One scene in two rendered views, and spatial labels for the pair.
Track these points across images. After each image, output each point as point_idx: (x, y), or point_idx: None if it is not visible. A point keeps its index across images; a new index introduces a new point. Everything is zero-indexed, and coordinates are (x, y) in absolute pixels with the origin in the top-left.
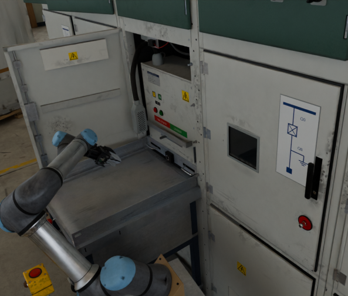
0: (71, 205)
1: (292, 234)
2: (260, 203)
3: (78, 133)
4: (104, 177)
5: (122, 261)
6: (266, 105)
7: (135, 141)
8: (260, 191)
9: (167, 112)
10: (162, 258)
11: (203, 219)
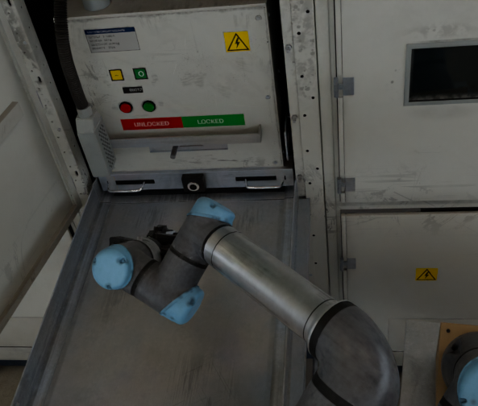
0: (151, 392)
1: None
2: None
3: None
4: (120, 299)
5: None
6: None
7: (89, 198)
8: None
9: (172, 97)
10: (451, 325)
11: (316, 248)
